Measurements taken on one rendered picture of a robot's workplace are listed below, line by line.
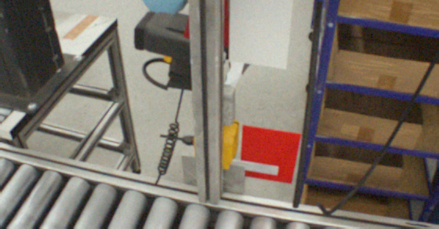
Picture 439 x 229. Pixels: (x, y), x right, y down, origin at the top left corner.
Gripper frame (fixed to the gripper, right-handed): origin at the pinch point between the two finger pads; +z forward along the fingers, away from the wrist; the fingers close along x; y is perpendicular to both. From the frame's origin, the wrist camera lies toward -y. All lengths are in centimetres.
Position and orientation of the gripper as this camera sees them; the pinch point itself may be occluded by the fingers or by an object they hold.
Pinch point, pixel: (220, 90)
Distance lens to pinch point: 71.9
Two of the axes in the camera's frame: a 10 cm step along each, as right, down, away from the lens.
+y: -0.5, 3.2, 9.5
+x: -9.8, -2.0, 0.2
